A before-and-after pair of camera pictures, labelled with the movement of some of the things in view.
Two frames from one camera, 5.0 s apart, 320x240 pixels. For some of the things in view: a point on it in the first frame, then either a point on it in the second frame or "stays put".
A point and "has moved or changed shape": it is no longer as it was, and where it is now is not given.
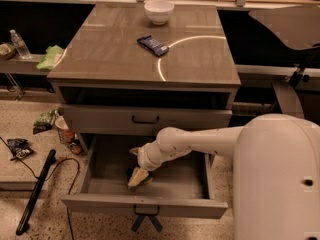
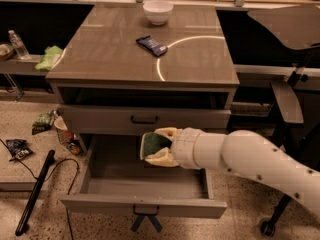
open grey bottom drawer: (181, 186) stays put
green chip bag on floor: (44, 122) stays put
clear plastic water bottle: (20, 46) stays put
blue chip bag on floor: (20, 147) stays put
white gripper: (145, 156) to (184, 148)
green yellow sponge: (147, 179) has moved or changed shape
